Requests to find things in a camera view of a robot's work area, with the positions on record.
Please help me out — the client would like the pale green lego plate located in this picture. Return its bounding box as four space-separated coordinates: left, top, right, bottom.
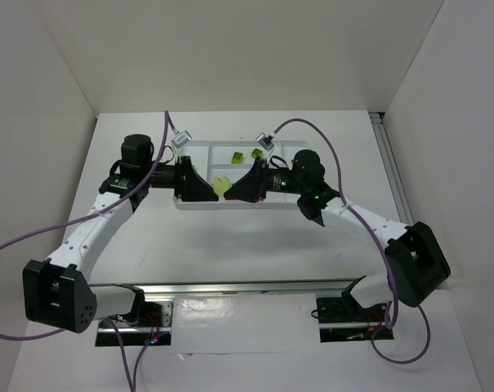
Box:
213 176 233 202

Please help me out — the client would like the dark green square lego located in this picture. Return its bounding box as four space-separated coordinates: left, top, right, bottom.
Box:
251 149 262 158

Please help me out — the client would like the lime green lego piece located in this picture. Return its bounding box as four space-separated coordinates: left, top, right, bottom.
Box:
231 152 243 164

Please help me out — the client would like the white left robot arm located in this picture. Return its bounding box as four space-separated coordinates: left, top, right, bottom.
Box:
22 134 219 333

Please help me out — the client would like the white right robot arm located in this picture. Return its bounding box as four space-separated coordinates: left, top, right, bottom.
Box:
224 149 451 311

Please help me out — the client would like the white divided sorting tray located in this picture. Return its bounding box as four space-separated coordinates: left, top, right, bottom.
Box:
174 140 299 211

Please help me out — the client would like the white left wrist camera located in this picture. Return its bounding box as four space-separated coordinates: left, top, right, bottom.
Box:
171 131 192 149

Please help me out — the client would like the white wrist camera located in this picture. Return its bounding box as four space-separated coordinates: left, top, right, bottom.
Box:
171 131 192 149
256 132 275 152

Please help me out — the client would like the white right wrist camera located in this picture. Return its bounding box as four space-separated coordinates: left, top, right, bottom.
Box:
256 132 275 152

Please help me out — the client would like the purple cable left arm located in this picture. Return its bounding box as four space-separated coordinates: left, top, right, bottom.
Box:
0 109 176 389

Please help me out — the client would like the aluminium rail right side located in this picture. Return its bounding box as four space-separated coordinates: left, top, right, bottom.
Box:
368 112 416 225

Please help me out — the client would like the aluminium rail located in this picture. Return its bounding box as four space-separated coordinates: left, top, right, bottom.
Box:
91 278 366 298
368 112 416 225

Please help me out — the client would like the aluminium rail front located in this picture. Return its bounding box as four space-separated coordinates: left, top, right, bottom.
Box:
91 278 366 298

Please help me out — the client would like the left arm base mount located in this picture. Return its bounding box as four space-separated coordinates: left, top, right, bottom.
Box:
109 298 174 347

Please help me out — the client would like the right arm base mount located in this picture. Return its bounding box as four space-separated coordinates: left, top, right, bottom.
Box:
310 278 386 343

